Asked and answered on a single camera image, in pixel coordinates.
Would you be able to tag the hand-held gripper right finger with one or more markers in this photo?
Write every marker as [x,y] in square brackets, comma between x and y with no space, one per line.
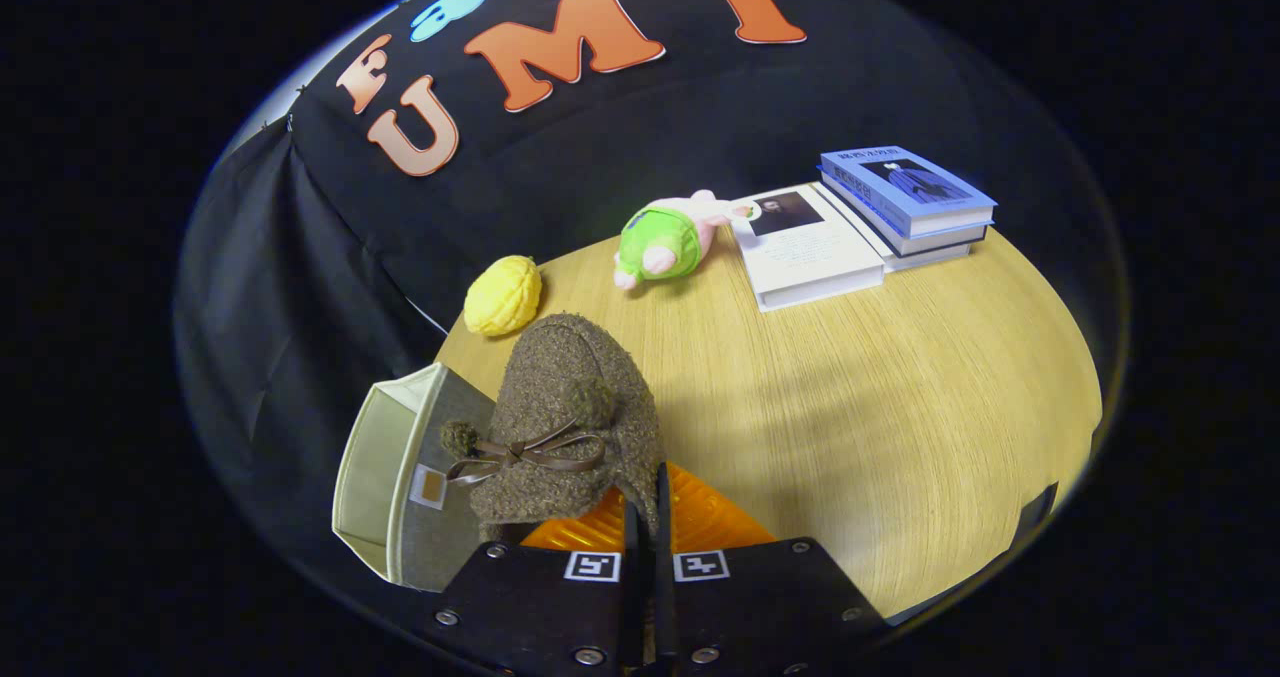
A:
[665,607]

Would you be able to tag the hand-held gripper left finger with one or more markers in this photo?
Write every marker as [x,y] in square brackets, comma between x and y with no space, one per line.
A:
[635,607]

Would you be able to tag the brown fuzzy shoe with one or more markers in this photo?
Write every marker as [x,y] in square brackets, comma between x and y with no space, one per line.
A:
[570,397]

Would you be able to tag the grey fabric storage box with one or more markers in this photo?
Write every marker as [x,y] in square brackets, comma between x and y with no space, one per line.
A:
[375,467]

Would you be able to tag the yellow plush bread toy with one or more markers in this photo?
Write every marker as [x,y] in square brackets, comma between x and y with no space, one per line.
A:
[500,297]

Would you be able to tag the green and pink plush toy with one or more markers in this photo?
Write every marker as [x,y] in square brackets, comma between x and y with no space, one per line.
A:
[660,242]

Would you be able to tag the white book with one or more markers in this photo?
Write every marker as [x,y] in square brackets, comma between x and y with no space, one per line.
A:
[810,252]

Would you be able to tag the black backdrop cloth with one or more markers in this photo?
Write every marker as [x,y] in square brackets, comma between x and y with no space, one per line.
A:
[700,117]

